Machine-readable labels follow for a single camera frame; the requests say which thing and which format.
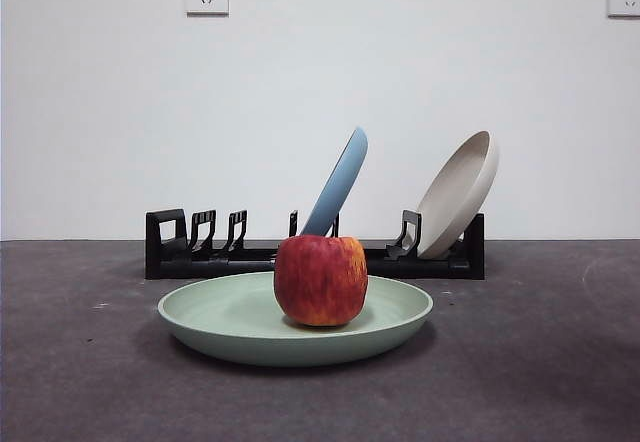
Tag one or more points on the green plate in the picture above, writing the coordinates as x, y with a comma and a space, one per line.
225, 332

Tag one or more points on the black plate rack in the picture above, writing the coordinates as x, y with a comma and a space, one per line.
165, 262

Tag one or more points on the cream plate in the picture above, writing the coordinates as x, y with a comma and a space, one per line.
455, 202

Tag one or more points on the blue plate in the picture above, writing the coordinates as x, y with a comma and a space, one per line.
340, 182

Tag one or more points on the red apple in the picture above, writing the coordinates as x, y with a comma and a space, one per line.
320, 282

